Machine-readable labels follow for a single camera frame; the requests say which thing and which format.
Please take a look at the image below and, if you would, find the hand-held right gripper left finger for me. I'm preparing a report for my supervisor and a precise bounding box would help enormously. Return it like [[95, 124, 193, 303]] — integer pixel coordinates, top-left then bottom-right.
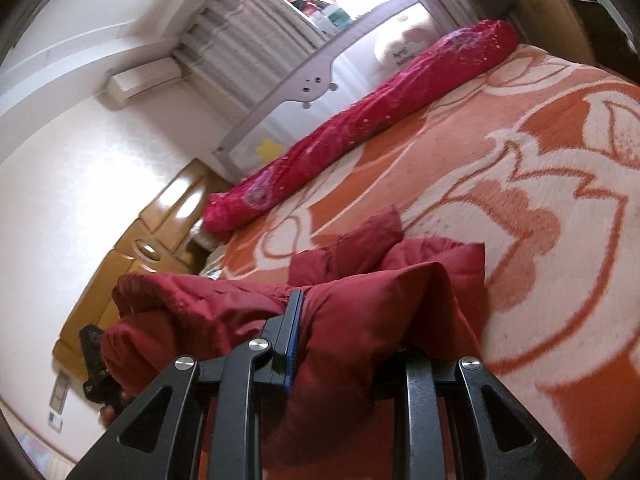
[[65, 290, 306, 480]]

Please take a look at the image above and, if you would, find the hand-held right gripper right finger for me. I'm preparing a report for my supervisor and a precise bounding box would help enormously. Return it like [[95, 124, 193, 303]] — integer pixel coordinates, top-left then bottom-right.
[[397, 345, 586, 480]]

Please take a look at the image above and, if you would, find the dark red quilted jacket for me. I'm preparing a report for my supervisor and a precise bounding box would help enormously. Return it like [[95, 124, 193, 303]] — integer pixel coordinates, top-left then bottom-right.
[[100, 205, 488, 471]]

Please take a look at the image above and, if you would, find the person's left hand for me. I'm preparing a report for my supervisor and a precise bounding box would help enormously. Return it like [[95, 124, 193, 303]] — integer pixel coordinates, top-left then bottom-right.
[[97, 397, 132, 427]]

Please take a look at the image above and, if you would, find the wooden headboard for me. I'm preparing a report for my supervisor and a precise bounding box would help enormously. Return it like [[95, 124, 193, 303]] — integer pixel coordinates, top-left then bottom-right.
[[52, 157, 236, 381]]

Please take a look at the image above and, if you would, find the white pillow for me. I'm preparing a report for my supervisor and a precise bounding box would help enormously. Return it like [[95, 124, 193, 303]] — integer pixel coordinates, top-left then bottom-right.
[[190, 225, 221, 252]]

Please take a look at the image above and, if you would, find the pink floral rolled quilt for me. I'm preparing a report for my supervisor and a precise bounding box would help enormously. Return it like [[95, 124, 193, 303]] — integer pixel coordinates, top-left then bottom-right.
[[202, 19, 521, 233]]

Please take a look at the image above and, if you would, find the orange floral blanket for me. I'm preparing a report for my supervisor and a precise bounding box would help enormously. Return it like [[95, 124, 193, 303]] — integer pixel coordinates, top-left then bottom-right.
[[197, 42, 640, 480]]

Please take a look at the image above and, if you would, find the white air conditioner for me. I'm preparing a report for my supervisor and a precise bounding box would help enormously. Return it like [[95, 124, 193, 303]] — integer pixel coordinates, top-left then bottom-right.
[[107, 57, 181, 108]]

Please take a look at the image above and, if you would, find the white curtain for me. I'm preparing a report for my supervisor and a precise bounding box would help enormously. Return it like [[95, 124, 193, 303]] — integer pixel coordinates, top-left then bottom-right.
[[180, 0, 331, 111]]

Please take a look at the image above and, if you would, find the wooden wardrobe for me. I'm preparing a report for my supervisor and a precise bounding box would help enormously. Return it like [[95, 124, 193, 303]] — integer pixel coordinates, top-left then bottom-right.
[[500, 0, 601, 66]]

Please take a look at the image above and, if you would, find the white wall socket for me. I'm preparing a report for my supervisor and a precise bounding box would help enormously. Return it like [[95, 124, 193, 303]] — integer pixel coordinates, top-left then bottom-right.
[[47, 372, 71, 431]]

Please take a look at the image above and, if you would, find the grey bed guard rail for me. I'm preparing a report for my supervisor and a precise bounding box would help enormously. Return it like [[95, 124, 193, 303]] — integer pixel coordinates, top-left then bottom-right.
[[212, 0, 436, 186]]

